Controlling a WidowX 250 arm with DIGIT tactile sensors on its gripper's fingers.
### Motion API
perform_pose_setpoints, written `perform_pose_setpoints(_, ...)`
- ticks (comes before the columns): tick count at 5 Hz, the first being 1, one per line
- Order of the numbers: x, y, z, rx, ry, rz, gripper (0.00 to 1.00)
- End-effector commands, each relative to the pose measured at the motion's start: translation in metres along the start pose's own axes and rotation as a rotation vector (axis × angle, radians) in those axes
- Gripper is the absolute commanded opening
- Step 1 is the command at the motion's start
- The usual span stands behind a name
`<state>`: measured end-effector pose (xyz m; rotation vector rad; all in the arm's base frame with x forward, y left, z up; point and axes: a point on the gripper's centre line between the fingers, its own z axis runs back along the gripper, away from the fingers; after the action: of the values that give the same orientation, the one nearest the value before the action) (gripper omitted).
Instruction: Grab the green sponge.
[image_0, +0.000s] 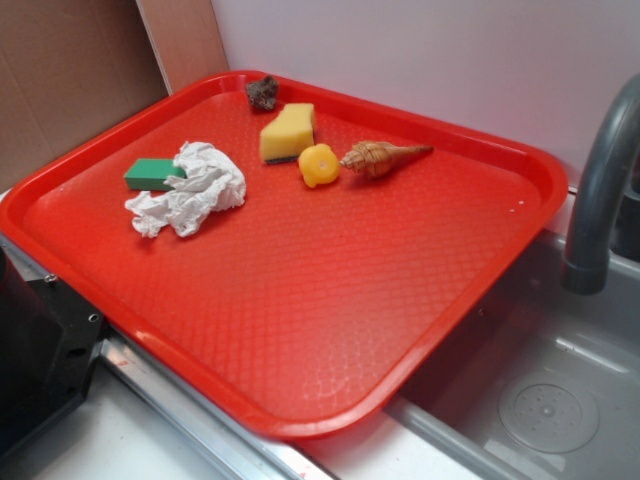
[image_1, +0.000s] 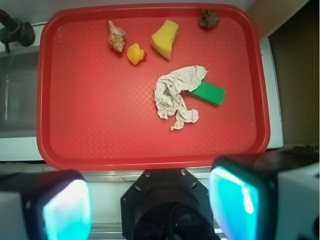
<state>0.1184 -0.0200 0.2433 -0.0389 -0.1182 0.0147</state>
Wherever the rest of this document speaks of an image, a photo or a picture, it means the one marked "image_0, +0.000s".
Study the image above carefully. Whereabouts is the brown cardboard panel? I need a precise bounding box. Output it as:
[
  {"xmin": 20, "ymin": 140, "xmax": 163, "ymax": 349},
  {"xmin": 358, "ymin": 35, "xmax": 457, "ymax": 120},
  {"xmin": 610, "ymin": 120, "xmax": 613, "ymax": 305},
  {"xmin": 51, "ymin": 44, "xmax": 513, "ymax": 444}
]
[{"xmin": 1, "ymin": 1, "xmax": 228, "ymax": 190}]

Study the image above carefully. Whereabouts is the yellow rubber duck toy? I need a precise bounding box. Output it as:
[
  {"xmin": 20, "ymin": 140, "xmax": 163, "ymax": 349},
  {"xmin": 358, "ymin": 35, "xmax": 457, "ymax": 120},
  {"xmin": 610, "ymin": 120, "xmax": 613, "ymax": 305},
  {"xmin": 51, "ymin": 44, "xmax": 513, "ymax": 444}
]
[{"xmin": 298, "ymin": 144, "xmax": 340, "ymax": 188}]

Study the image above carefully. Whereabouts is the silver metal counter rail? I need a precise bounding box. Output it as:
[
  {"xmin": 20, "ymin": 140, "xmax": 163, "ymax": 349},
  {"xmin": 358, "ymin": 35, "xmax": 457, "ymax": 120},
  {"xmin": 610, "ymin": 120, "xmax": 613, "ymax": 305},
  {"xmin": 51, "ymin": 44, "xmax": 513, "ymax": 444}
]
[{"xmin": 0, "ymin": 234, "xmax": 341, "ymax": 480}]

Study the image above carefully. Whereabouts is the yellow sponge with dark pad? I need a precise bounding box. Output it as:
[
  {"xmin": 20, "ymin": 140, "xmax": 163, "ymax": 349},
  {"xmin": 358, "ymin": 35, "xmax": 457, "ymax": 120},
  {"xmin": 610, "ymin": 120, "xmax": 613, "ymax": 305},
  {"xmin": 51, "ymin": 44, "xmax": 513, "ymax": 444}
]
[{"xmin": 259, "ymin": 103, "xmax": 316, "ymax": 164}]

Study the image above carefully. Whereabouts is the grey plastic sink basin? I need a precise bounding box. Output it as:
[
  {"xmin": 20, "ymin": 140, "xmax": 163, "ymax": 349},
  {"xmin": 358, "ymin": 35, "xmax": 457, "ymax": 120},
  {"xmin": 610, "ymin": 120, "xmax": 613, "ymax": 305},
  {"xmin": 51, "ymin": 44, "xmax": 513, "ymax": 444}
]
[{"xmin": 384, "ymin": 229, "xmax": 640, "ymax": 480}]

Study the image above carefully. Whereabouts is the brown spiral seashell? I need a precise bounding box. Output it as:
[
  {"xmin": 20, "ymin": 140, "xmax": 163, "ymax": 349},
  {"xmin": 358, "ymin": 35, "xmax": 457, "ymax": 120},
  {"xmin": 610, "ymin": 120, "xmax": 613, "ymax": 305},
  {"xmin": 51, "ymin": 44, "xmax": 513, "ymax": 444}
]
[{"xmin": 339, "ymin": 141, "xmax": 434, "ymax": 179}]

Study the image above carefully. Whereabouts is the dark brown rock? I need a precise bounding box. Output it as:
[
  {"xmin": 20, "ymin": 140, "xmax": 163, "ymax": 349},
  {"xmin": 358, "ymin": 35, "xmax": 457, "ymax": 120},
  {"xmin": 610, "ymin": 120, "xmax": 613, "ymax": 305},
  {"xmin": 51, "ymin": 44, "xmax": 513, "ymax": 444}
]
[{"xmin": 245, "ymin": 75, "xmax": 279, "ymax": 111}]

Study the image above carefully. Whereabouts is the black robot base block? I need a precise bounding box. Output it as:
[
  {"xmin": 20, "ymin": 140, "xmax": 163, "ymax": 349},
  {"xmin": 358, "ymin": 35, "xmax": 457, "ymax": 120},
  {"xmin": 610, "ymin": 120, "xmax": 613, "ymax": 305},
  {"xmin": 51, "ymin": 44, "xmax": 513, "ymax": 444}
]
[{"xmin": 1, "ymin": 253, "xmax": 105, "ymax": 461}]

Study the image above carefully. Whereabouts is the grey sink faucet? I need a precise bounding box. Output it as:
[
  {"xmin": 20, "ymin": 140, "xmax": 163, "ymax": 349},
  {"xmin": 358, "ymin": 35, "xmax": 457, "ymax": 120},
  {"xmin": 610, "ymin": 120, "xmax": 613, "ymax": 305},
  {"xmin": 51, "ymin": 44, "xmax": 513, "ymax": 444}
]
[{"xmin": 561, "ymin": 75, "xmax": 639, "ymax": 295}]

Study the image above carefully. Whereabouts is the crumpled white paper towel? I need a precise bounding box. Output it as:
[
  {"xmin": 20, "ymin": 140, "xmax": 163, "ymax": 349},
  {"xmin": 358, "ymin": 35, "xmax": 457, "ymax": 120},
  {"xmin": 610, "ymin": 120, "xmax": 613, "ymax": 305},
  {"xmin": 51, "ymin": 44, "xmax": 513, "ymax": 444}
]
[{"xmin": 124, "ymin": 142, "xmax": 247, "ymax": 238}]

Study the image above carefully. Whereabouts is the green sponge block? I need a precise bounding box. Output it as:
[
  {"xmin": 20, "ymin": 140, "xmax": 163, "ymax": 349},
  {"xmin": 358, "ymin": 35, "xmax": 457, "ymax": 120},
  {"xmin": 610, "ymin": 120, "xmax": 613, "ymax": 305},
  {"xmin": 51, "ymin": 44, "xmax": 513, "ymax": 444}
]
[{"xmin": 124, "ymin": 158, "xmax": 186, "ymax": 191}]

